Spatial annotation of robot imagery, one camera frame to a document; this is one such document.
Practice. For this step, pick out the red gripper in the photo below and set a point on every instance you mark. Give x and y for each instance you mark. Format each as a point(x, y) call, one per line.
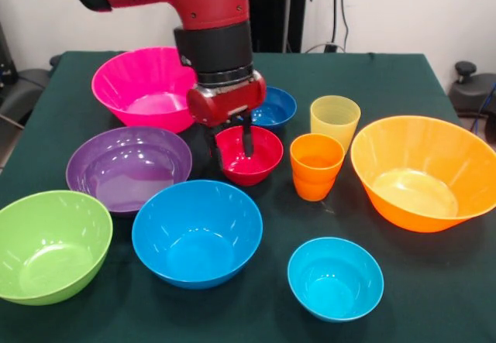
point(228, 101)

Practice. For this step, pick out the small red plastic bowl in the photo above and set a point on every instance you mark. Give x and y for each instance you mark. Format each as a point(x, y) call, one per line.
point(267, 153)

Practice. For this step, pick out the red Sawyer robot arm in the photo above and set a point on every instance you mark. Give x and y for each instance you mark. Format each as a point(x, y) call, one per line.
point(209, 6)

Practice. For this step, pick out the small dark blue bowl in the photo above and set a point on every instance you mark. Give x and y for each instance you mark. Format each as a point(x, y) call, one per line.
point(279, 110)

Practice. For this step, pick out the orange plastic cup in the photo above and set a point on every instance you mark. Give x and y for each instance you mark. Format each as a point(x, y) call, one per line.
point(314, 192)
point(315, 161)

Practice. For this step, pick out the medium blue plastic bowl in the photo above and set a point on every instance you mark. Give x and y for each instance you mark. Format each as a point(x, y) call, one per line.
point(197, 234)

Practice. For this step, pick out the yellow plastic cup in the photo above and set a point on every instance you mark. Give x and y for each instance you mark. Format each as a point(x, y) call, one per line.
point(335, 120)

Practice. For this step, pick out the purple plastic bowl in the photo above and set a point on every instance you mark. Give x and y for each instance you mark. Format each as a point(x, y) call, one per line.
point(128, 165)

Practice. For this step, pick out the large pink plastic bowl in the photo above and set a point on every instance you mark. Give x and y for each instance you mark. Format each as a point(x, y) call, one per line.
point(135, 83)

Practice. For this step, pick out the small light blue bowl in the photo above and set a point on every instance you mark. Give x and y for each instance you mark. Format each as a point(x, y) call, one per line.
point(335, 281)

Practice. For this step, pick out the dark green tablecloth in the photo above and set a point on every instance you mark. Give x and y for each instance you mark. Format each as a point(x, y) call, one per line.
point(407, 87)

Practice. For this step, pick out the large orange plastic bowl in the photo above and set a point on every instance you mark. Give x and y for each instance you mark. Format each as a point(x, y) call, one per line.
point(418, 157)

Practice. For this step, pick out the green plastic bowl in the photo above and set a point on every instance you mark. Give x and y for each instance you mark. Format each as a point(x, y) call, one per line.
point(50, 242)

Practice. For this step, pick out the black equipment box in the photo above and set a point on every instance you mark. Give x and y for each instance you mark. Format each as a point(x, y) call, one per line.
point(5, 56)

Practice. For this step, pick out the black pedestal leg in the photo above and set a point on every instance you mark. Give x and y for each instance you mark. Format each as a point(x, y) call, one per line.
point(470, 91)
point(23, 87)

